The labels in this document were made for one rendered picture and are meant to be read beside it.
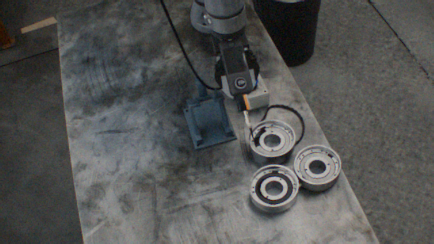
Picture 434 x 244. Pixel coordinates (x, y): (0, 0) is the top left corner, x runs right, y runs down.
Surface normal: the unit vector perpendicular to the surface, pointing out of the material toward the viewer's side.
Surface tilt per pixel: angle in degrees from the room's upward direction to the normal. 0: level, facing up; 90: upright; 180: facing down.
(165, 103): 0
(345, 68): 0
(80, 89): 0
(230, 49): 33
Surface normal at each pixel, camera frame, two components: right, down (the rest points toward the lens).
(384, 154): -0.09, -0.63
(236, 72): 0.04, -0.13
